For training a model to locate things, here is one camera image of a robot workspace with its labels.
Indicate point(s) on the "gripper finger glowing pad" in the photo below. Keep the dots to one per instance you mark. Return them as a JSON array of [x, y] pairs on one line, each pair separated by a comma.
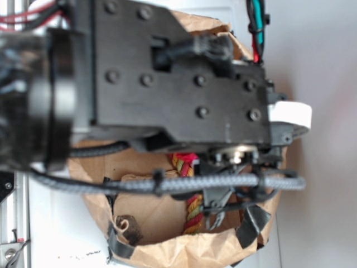
[[296, 113]]

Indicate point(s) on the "multicolour twisted rope toy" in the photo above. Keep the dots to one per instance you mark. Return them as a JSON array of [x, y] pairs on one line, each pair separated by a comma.
[[194, 215]]

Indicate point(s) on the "brown paper bag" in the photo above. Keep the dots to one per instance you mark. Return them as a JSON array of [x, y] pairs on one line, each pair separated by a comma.
[[147, 231]]

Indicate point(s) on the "metal corner bracket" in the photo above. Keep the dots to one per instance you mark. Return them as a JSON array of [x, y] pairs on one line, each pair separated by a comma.
[[12, 255]]

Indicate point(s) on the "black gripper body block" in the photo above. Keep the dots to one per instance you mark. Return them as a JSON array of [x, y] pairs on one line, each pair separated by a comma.
[[142, 78]]

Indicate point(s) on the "aluminium extrusion rail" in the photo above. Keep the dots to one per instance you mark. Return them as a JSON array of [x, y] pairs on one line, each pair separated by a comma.
[[15, 220]]

